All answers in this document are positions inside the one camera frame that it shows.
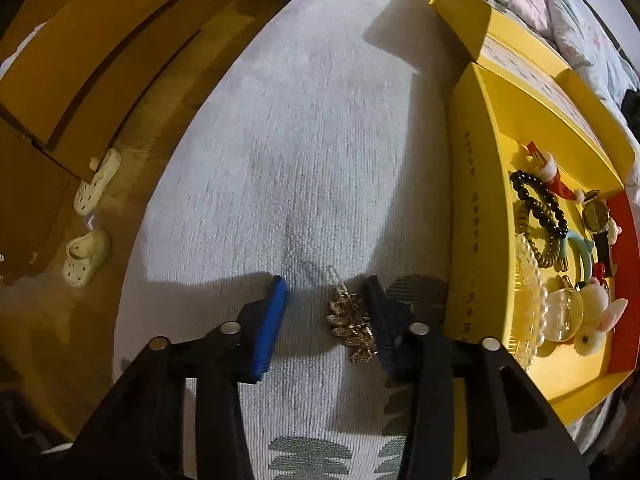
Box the pink and white quilt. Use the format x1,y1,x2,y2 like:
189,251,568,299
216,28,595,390
430,0,640,136

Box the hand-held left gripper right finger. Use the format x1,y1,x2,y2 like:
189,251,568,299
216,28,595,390
362,275,591,480

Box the clear glass ball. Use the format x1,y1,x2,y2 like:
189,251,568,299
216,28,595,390
544,287,585,343

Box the gold leaf hair clip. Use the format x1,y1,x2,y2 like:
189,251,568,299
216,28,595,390
325,267,378,363

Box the white plush bunny charm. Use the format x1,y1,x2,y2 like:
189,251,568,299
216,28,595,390
572,277,630,358

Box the dark clothes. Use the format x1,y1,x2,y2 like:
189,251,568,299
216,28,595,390
620,87,640,136

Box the yellow cardboard box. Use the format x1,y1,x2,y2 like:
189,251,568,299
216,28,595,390
429,0,638,426

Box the grey bed sheet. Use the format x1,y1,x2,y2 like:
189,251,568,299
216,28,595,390
112,0,616,480

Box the cream clog shoe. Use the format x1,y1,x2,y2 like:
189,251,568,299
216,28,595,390
74,149,122,216
62,230,112,288

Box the red santa hat hair clip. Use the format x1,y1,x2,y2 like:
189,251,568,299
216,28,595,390
525,141,586,203

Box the pale green jade bangle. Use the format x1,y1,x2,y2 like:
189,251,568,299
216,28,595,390
557,230,596,286

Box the gold wristwatch with black strap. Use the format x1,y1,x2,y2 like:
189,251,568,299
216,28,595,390
581,190,613,266

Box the wooden wardrobe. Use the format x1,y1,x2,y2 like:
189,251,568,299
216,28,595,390
0,0,251,286

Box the pearl hair comb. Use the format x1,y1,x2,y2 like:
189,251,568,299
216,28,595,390
512,232,546,368

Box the brown spiral hair tie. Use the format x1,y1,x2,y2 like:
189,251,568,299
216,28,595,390
515,200,568,271

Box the black bead bracelet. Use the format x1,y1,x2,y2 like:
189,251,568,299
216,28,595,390
510,170,568,241

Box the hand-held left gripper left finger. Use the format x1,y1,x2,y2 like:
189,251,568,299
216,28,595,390
75,275,288,480

